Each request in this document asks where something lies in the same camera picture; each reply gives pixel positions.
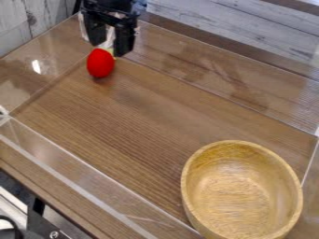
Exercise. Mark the wooden oval bowl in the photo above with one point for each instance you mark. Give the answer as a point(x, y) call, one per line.
point(240, 192)

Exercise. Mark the red toy strawberry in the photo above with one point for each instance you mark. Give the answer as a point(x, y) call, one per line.
point(100, 63)

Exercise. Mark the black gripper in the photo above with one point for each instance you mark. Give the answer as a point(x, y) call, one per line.
point(116, 13)

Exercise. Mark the clear acrylic tray wall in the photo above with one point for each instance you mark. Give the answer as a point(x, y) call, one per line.
point(97, 145)

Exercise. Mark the black metal table bracket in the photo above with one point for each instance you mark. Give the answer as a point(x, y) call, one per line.
point(49, 224)

